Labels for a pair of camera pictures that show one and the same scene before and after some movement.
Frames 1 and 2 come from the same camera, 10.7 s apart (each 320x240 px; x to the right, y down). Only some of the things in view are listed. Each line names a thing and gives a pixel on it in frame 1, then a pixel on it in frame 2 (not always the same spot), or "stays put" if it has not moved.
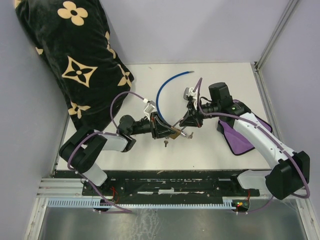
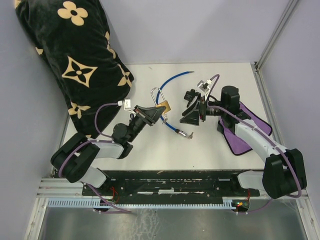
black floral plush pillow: x=72 y=35 stays put
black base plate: x=191 y=183 stays put
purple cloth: x=238 y=143 stays put
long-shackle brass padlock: x=177 y=131 to x=165 y=104
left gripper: x=162 y=132 to x=154 y=112
